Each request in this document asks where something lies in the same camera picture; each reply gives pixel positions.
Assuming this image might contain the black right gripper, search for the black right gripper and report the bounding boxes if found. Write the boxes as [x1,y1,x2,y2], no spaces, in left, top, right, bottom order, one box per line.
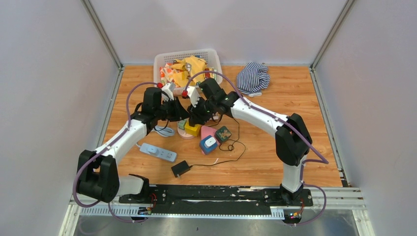
[187,96,217,126]

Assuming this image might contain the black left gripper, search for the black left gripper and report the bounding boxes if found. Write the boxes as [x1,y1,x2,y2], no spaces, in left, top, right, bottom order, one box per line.
[155,97,190,122]

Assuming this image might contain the green USB charger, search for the green USB charger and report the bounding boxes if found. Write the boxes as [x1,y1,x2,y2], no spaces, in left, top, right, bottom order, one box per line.
[178,119,187,130]

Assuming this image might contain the yellow cube socket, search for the yellow cube socket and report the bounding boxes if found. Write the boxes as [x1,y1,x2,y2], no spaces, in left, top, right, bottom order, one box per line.
[184,123,202,137]

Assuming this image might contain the pink triangular power strip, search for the pink triangular power strip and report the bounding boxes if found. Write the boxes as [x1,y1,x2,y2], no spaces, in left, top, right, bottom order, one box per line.
[200,125,217,140]

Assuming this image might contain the white cube charger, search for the white cube charger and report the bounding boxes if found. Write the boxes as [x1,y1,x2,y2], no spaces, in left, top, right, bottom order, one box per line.
[204,136,217,148]

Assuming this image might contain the dark green adapter plug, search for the dark green adapter plug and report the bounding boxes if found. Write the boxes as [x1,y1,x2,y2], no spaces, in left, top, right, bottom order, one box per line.
[214,126,232,144]

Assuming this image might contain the light blue charger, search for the light blue charger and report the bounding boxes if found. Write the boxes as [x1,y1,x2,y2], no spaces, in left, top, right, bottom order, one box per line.
[148,146,159,155]

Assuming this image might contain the black power adapter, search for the black power adapter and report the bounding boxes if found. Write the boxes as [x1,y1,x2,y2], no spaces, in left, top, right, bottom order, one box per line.
[171,160,191,178]

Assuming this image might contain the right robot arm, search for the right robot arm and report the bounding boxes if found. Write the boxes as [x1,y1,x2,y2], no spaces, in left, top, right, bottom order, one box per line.
[182,78,312,206]

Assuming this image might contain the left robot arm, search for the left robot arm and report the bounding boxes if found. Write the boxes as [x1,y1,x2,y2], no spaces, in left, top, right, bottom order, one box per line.
[73,84,189,207]

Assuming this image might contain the round pink power strip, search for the round pink power strip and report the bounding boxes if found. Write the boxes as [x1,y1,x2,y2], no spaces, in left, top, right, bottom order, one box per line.
[177,123,195,140]

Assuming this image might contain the yellow patterned clothes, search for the yellow patterned clothes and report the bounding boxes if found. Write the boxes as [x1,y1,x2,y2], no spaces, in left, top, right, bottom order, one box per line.
[159,55,217,88]

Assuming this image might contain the white power strip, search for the white power strip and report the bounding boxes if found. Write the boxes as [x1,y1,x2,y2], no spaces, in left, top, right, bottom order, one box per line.
[137,143,177,163]

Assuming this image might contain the white plastic basket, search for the white plastic basket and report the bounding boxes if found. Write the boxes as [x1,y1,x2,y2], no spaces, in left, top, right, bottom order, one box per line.
[153,49,223,95]

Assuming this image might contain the blue white striped cloth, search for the blue white striped cloth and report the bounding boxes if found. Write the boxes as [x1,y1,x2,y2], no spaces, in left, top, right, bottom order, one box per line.
[237,62,270,97]

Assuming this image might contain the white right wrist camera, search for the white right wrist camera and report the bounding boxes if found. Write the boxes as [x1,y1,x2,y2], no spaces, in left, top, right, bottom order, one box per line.
[186,86,200,108]

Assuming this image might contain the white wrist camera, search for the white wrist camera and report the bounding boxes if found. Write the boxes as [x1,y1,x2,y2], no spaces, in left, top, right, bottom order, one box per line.
[186,86,200,108]
[161,82,176,102]

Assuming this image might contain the grey power strip cable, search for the grey power strip cable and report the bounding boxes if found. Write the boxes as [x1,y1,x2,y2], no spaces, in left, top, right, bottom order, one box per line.
[135,126,177,147]

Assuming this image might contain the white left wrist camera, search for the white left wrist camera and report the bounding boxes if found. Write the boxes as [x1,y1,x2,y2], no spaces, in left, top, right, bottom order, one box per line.
[161,82,176,102]

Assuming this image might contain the thin black adapter cable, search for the thin black adapter cable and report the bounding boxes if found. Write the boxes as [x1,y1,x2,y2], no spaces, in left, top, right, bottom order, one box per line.
[189,114,246,167]

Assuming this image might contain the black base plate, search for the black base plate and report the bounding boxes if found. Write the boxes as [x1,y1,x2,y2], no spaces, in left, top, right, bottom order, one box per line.
[119,184,313,215]

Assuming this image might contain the aluminium frame rail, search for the aluminium frame rail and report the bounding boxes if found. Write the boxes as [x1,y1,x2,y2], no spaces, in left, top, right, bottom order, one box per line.
[81,0,123,71]

